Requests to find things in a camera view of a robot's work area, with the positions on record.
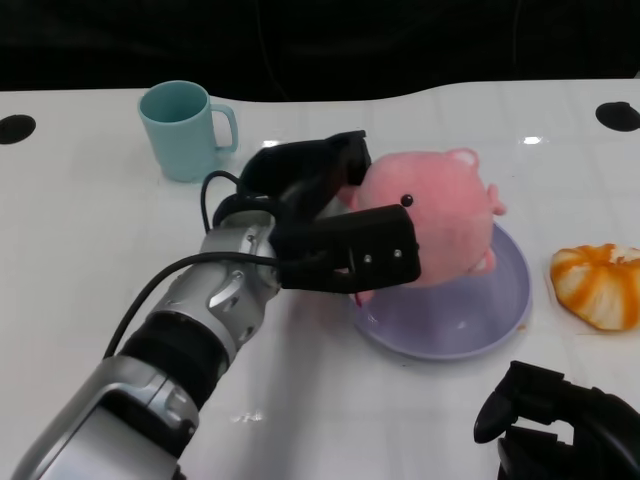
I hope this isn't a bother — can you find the orange and white bread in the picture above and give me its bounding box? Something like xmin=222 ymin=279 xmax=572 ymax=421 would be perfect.
xmin=549 ymin=243 xmax=640 ymax=332

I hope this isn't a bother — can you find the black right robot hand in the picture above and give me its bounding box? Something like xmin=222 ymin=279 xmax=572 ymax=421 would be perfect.
xmin=473 ymin=360 xmax=640 ymax=480

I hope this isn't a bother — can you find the lilac plastic plate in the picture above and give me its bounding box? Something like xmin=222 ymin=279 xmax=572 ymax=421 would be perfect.
xmin=352 ymin=222 xmax=533 ymax=360

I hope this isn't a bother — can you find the teal plastic mug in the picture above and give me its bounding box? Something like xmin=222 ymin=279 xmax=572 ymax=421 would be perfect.
xmin=137 ymin=80 xmax=239 ymax=183

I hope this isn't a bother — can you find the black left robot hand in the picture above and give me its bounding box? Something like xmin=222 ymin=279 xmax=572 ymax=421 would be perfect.
xmin=234 ymin=129 xmax=422 ymax=294

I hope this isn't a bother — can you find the thin dark background cable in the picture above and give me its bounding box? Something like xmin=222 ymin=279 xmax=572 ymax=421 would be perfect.
xmin=253 ymin=0 xmax=292 ymax=101

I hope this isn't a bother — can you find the black round table grommet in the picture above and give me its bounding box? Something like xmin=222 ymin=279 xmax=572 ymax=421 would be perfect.
xmin=0 ymin=114 xmax=37 ymax=146
xmin=594 ymin=101 xmax=640 ymax=132

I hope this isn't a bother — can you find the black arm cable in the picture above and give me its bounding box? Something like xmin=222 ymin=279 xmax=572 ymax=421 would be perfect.
xmin=102 ymin=170 xmax=279 ymax=359

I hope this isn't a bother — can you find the pink plush beaver doll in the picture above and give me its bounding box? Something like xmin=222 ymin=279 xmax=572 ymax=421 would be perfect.
xmin=337 ymin=147 xmax=507 ymax=306

